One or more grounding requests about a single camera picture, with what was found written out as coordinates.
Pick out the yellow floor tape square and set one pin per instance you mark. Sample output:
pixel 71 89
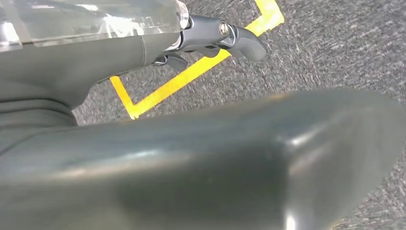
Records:
pixel 177 82

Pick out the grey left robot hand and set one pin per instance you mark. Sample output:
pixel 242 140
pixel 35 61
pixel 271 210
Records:
pixel 222 174

